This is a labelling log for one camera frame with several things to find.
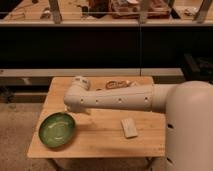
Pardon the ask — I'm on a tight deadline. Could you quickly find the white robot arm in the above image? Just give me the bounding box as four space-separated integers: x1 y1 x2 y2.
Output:
64 76 213 171

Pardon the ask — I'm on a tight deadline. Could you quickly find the green ceramic bowl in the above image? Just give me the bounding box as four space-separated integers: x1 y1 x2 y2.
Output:
38 112 76 148

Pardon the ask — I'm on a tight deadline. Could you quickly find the wooden table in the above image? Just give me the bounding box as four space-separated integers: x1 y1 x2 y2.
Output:
27 76 165 158

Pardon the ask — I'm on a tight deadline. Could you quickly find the white rectangular sponge block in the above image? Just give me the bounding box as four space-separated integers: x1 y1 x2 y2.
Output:
121 118 138 138

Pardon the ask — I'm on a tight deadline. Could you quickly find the white plastic bottle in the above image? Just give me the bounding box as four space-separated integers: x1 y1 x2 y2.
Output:
126 80 137 87

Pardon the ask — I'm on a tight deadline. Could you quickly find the cluttered back workbench shelf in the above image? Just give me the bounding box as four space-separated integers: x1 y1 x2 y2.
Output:
0 0 213 27

